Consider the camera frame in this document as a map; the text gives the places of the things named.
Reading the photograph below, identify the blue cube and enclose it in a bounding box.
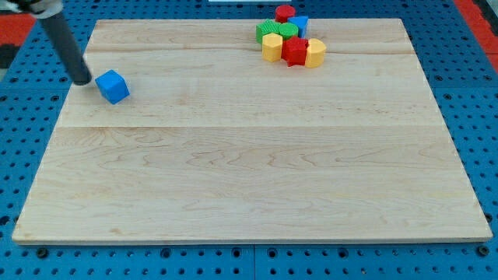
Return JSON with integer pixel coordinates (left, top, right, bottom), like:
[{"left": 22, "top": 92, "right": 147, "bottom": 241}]
[{"left": 95, "top": 70, "right": 130, "bottom": 104}]

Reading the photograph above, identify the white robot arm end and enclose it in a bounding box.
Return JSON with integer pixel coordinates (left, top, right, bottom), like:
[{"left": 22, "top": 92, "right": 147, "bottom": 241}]
[{"left": 1, "top": 0, "right": 64, "bottom": 19}]

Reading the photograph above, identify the yellow heart block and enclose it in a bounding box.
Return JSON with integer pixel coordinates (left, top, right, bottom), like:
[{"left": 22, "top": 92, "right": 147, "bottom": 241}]
[{"left": 305, "top": 38, "right": 327, "bottom": 68}]

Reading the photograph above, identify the light wooden board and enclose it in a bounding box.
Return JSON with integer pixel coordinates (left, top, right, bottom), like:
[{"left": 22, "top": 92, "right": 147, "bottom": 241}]
[{"left": 12, "top": 19, "right": 492, "bottom": 245}]

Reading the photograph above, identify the yellow hexagon block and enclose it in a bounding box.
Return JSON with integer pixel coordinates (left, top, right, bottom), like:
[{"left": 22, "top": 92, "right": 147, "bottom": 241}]
[{"left": 261, "top": 33, "right": 283, "bottom": 62}]

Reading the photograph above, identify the red star block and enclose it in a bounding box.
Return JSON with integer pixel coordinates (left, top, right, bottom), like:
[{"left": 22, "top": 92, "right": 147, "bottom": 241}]
[{"left": 281, "top": 36, "right": 308, "bottom": 67}]

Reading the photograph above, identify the green ridged block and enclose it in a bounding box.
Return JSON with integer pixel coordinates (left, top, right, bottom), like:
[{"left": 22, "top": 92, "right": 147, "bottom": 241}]
[{"left": 255, "top": 19, "right": 281, "bottom": 44}]

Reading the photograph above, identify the green cylinder block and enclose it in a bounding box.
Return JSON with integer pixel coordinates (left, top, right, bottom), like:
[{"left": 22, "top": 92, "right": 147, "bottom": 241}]
[{"left": 278, "top": 23, "right": 299, "bottom": 40}]

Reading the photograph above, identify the blue triangle block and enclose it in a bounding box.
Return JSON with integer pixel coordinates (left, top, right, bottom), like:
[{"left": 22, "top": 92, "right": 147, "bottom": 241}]
[{"left": 287, "top": 16, "right": 309, "bottom": 38}]

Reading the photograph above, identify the red cylinder block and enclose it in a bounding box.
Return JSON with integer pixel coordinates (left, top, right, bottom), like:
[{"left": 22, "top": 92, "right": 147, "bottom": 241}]
[{"left": 275, "top": 5, "right": 296, "bottom": 23}]

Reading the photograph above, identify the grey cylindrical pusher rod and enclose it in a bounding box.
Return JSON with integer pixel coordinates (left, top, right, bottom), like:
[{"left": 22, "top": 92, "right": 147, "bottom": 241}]
[{"left": 40, "top": 12, "right": 92, "bottom": 86}]

